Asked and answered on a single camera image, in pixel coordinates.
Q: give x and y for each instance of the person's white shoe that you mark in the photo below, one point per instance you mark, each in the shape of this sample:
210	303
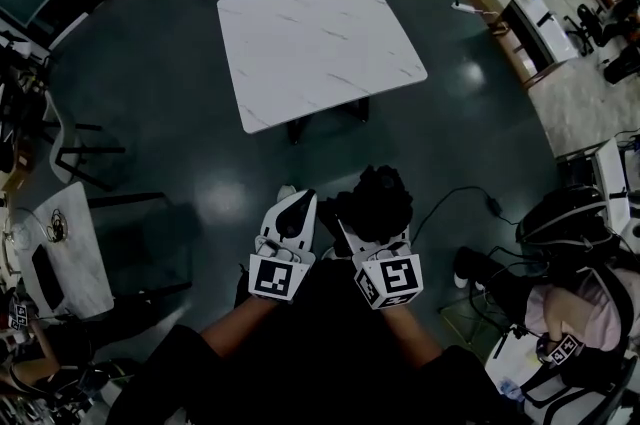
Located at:
287	193

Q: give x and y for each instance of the white black office chair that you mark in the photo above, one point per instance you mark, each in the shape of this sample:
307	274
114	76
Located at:
560	395

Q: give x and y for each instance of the black wheeled chair base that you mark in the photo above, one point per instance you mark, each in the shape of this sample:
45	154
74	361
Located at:
585	20

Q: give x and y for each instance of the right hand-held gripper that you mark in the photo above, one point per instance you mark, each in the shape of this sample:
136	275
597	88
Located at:
397	275

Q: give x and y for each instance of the black table base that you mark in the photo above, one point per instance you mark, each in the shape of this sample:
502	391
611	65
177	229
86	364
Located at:
295	130

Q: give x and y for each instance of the person's right forearm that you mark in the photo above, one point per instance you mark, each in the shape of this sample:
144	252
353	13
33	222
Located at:
410	338

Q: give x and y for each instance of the person's left forearm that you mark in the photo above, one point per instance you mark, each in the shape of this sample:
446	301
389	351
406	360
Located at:
240	325

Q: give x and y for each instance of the person's black clothing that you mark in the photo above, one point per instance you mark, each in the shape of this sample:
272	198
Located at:
310	363

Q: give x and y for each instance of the white power strip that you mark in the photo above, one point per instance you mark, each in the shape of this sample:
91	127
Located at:
462	6

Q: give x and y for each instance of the small marble side table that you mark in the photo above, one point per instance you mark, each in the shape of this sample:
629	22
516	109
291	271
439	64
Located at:
80	253

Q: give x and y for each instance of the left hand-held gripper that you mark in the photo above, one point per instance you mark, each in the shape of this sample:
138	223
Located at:
272	278

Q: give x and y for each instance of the black metal chair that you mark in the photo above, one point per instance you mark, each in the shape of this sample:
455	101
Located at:
150	253

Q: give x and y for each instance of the white marble table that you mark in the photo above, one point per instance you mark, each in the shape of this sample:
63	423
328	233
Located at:
320	43

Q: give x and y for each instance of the black tablet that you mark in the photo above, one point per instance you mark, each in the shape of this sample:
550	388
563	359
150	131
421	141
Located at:
47	280

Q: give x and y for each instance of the white chair with black legs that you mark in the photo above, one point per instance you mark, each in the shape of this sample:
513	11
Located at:
62	148

